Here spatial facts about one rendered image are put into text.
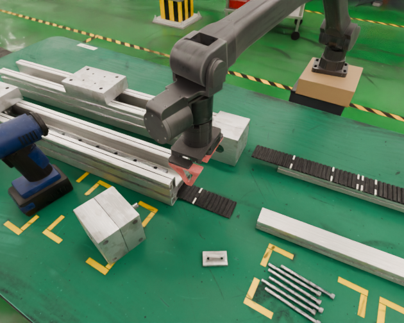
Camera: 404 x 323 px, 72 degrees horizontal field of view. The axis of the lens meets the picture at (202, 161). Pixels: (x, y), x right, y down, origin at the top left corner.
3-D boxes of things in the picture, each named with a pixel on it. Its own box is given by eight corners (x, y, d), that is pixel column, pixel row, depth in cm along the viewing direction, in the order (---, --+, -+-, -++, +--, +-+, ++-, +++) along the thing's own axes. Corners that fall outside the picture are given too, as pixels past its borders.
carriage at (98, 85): (130, 95, 91) (126, 75, 86) (108, 112, 84) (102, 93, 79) (92, 84, 96) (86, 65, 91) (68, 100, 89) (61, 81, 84)
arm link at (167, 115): (227, 57, 41) (185, 41, 45) (172, 86, 35) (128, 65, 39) (222, 122, 49) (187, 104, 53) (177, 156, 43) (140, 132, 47)
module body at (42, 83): (218, 136, 85) (220, 113, 79) (204, 156, 79) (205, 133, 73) (31, 79, 109) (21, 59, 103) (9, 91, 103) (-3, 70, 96)
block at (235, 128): (249, 140, 84) (252, 114, 77) (234, 166, 76) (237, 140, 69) (221, 131, 86) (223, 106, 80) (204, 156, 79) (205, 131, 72)
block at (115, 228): (155, 232, 62) (149, 207, 55) (110, 266, 56) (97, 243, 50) (130, 205, 67) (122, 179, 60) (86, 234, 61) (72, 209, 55)
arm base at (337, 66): (347, 66, 103) (313, 61, 106) (355, 45, 97) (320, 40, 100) (345, 78, 97) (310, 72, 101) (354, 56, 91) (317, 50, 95)
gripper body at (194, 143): (170, 156, 53) (167, 125, 48) (193, 127, 60) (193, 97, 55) (200, 166, 51) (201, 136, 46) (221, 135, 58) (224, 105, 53)
